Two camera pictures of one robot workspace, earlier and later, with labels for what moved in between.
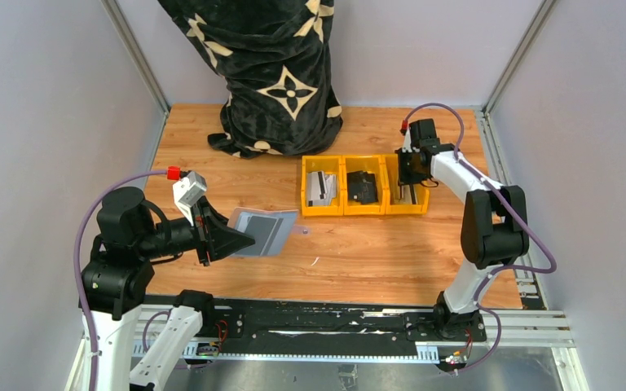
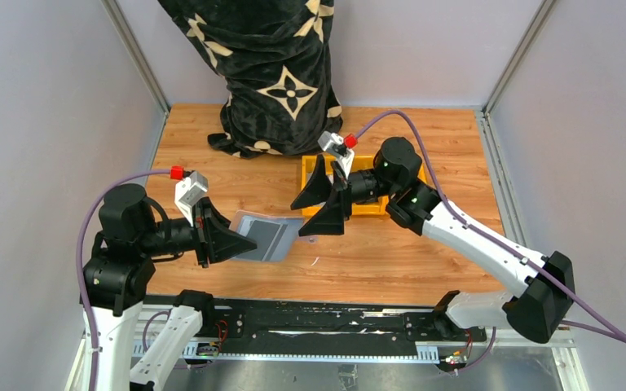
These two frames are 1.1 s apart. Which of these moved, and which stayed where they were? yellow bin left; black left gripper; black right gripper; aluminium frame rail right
Moved: black right gripper
Stayed: yellow bin left; aluminium frame rail right; black left gripper
